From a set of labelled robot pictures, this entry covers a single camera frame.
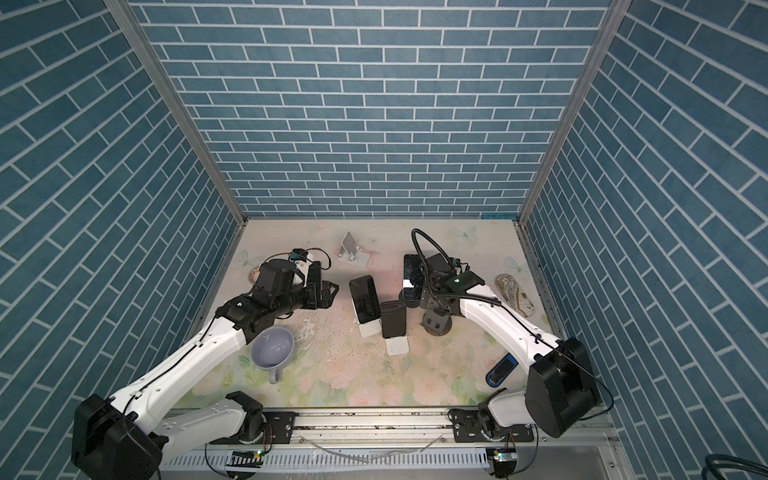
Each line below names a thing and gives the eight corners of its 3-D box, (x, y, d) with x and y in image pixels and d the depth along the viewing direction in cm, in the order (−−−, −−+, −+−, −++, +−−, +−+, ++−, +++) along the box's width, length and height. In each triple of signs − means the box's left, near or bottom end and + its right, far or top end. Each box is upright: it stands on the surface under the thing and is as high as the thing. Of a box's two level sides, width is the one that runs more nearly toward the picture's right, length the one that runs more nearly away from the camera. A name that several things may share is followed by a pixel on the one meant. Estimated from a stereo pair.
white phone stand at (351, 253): (342, 263, 108) (338, 246, 100) (350, 249, 112) (346, 231, 104) (365, 269, 106) (363, 252, 99) (371, 254, 110) (370, 237, 103)
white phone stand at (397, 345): (386, 355, 88) (385, 352, 86) (386, 339, 91) (386, 336, 89) (408, 355, 88) (408, 352, 86) (408, 339, 91) (408, 336, 89)
